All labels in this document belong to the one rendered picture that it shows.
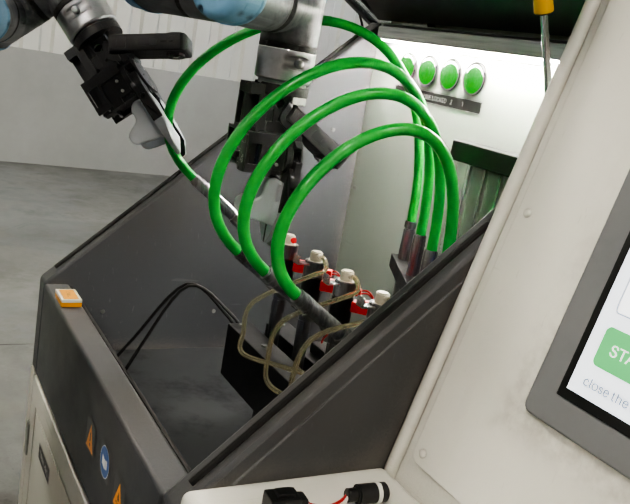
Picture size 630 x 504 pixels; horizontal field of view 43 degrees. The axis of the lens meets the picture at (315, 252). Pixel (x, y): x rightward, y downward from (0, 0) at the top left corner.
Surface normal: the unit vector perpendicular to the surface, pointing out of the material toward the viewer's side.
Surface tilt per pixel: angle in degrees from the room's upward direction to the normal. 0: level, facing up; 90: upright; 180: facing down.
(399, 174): 90
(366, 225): 90
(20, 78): 90
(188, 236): 90
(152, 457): 0
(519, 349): 76
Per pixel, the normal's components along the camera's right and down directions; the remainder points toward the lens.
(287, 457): 0.47, 0.29
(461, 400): -0.80, -0.26
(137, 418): 0.17, -0.96
